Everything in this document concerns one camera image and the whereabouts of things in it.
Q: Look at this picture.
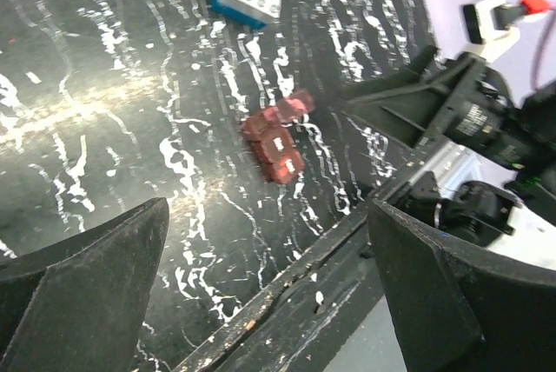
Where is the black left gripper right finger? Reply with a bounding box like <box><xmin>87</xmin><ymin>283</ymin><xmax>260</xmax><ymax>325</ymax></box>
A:
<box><xmin>367</xmin><ymin>201</ymin><xmax>555</xmax><ymax>371</ymax></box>

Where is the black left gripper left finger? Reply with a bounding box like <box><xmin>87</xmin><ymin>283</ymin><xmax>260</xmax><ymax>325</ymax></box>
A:
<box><xmin>1</xmin><ymin>197</ymin><xmax>169</xmax><ymax>371</ymax></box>

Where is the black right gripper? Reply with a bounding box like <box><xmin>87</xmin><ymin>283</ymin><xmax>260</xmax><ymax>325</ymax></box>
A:
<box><xmin>341</xmin><ymin>48</ymin><xmax>522</xmax><ymax>234</ymax></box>

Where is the brown weekly pill organizer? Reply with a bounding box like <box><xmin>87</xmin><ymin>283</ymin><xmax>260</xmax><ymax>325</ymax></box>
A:
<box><xmin>241</xmin><ymin>89</ymin><xmax>315</xmax><ymax>184</ymax></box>

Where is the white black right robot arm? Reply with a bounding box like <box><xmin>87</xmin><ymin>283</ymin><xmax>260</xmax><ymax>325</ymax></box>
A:
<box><xmin>341</xmin><ymin>46</ymin><xmax>555</xmax><ymax>269</ymax></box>

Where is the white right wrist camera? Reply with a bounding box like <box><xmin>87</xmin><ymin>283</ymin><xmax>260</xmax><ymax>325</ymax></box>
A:
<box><xmin>460</xmin><ymin>0</ymin><xmax>555</xmax><ymax>63</ymax></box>

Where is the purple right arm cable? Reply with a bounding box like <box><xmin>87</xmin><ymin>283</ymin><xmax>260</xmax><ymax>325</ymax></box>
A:
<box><xmin>532</xmin><ymin>10</ymin><xmax>556</xmax><ymax>93</ymax></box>

